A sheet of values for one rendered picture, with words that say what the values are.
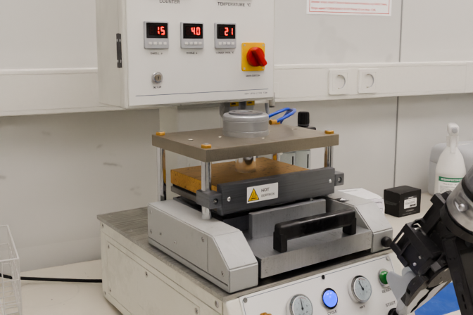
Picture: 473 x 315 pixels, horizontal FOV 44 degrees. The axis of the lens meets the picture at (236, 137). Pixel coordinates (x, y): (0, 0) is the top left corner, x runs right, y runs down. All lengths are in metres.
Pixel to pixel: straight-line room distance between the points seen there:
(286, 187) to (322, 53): 0.78
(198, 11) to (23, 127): 0.52
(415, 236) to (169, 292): 0.39
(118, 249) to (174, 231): 0.23
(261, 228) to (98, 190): 0.64
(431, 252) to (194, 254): 0.34
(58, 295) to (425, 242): 0.76
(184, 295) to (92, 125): 0.62
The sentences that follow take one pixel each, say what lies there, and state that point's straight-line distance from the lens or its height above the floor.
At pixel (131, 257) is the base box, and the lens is 1.08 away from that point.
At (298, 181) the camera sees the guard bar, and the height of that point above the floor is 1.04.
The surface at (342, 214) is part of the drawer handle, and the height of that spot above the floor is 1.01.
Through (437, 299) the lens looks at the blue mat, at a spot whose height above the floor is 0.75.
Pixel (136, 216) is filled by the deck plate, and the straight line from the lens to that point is 1.17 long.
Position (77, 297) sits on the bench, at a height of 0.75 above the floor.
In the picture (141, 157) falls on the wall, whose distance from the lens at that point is 1.47.
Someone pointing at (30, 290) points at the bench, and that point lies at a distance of 1.35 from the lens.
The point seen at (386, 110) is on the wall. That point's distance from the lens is 1.83.
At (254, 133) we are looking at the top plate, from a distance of 0.97.
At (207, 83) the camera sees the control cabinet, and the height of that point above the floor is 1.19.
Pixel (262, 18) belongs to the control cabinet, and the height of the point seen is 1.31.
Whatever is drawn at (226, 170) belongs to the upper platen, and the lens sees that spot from 1.02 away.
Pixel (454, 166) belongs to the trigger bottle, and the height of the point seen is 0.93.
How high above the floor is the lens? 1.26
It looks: 9 degrees down
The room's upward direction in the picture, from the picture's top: straight up
